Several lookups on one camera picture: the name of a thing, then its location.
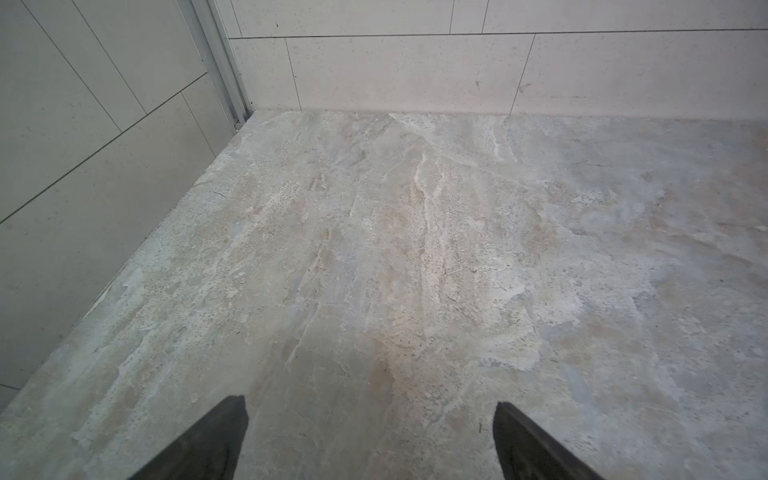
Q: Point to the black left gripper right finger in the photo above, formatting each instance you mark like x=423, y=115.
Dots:
x=526, y=451

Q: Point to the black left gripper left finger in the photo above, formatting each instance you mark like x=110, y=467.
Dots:
x=209, y=449

